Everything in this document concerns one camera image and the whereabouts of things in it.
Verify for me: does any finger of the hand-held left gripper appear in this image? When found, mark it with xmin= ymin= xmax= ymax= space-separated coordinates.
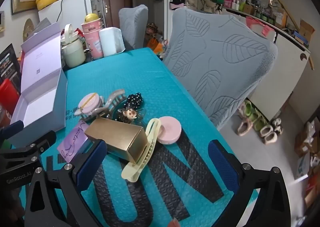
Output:
xmin=0 ymin=130 xmax=57 ymax=166
xmin=0 ymin=120 xmax=24 ymax=140

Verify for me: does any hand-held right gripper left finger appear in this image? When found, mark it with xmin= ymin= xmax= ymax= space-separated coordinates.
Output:
xmin=24 ymin=139 xmax=108 ymax=227

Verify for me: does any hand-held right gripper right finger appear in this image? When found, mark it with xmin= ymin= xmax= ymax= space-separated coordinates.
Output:
xmin=208 ymin=139 xmax=298 ymax=227

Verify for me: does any purple signed card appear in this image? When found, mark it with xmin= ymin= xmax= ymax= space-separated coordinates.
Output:
xmin=57 ymin=120 xmax=88 ymax=161

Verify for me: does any lilac gift box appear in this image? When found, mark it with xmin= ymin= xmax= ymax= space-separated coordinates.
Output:
xmin=10 ymin=21 xmax=68 ymax=133

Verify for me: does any gold cardboard box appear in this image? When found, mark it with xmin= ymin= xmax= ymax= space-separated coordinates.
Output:
xmin=84 ymin=117 xmax=148 ymax=164

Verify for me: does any pale yellow duckbill hair clip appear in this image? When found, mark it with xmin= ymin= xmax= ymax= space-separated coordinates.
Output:
xmin=121 ymin=118 xmax=162 ymax=182

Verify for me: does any pink compact with yellow stripe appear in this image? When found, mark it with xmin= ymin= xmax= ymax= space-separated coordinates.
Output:
xmin=78 ymin=93 xmax=100 ymax=115

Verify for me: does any plain pink round compact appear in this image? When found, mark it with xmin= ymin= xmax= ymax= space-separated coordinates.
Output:
xmin=157 ymin=116 xmax=182 ymax=145

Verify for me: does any translucent claw hair clip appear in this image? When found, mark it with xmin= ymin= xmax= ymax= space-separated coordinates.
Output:
xmin=101 ymin=89 xmax=126 ymax=113

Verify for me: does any black polka-dot hair clip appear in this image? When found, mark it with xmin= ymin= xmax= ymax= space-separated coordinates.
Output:
xmin=124 ymin=93 xmax=144 ymax=111

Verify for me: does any red canister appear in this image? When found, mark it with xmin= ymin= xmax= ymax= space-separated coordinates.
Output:
xmin=0 ymin=78 xmax=20 ymax=115

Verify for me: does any beige slipper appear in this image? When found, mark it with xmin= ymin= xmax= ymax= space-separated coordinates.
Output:
xmin=260 ymin=125 xmax=277 ymax=145
xmin=237 ymin=118 xmax=253 ymax=136

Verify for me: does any green slipper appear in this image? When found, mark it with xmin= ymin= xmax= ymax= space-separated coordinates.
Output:
xmin=241 ymin=101 xmax=253 ymax=118
xmin=247 ymin=110 xmax=265 ymax=130

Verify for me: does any black printed pouch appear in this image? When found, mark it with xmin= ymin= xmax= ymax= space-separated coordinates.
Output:
xmin=0 ymin=44 xmax=22 ymax=90

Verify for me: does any grey leaf-pattern chair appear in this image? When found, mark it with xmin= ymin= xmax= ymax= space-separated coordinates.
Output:
xmin=162 ymin=9 xmax=278 ymax=131
xmin=118 ymin=5 xmax=149 ymax=51

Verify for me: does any woven straw fan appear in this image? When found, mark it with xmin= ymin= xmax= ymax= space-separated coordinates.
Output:
xmin=23 ymin=18 xmax=35 ymax=41

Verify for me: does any teal bubble mat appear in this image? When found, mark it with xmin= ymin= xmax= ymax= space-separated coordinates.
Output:
xmin=19 ymin=47 xmax=259 ymax=227

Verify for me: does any grey plastic bag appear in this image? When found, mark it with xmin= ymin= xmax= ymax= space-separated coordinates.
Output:
xmin=32 ymin=17 xmax=54 ymax=35

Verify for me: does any pink panda paper cup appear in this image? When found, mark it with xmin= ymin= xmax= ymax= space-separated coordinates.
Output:
xmin=82 ymin=30 xmax=103 ymax=60

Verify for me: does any white counter cabinet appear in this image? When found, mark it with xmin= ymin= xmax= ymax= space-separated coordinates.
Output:
xmin=222 ymin=7 xmax=312 ymax=120

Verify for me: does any white paper towel roll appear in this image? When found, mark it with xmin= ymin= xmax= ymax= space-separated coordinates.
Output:
xmin=99 ymin=27 xmax=125 ymax=57

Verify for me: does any white fridge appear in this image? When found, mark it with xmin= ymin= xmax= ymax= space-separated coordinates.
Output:
xmin=37 ymin=0 xmax=93 ymax=50

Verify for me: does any pile of plastic bags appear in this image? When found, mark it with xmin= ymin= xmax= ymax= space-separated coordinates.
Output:
xmin=146 ymin=24 xmax=170 ymax=55

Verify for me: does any pink cloth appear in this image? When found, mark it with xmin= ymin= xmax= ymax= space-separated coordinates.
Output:
xmin=246 ymin=17 xmax=273 ymax=36

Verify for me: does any row of bottles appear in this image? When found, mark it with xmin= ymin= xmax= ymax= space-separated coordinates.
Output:
xmin=224 ymin=0 xmax=287 ymax=26

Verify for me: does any brown door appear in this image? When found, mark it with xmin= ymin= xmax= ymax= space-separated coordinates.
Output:
xmin=101 ymin=0 xmax=132 ymax=28

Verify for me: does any bamboo stick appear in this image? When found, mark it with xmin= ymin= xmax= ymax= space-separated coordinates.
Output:
xmin=252 ymin=0 xmax=314 ymax=70

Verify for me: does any black and pink bag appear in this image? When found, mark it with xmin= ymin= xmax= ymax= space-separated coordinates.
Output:
xmin=170 ymin=0 xmax=187 ymax=10

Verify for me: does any cream jug with handle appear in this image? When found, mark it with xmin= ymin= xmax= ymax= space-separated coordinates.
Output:
xmin=61 ymin=24 xmax=86 ymax=68

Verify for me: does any black power cable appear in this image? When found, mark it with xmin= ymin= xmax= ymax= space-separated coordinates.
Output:
xmin=56 ymin=0 xmax=67 ymax=21

